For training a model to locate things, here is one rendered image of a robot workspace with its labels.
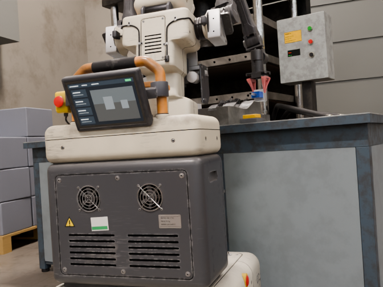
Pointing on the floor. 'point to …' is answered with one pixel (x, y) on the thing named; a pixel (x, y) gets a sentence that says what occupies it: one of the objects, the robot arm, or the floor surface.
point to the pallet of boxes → (19, 172)
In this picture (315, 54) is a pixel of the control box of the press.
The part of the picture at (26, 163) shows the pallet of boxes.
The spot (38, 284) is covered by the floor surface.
